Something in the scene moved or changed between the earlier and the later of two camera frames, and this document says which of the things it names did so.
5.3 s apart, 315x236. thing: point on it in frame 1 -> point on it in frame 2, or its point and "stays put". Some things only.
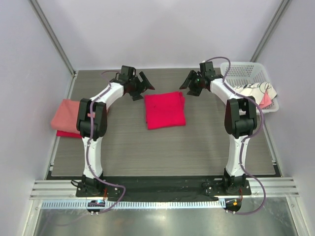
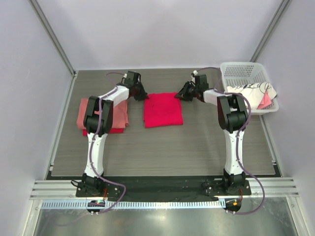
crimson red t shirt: [165, 109] stays put
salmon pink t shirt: [65, 118] -> [119, 120]
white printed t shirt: [256, 91] stays put
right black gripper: [190, 77] -> [182, 93]
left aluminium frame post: [54, 37] stays put
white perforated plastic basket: [240, 73] stays put
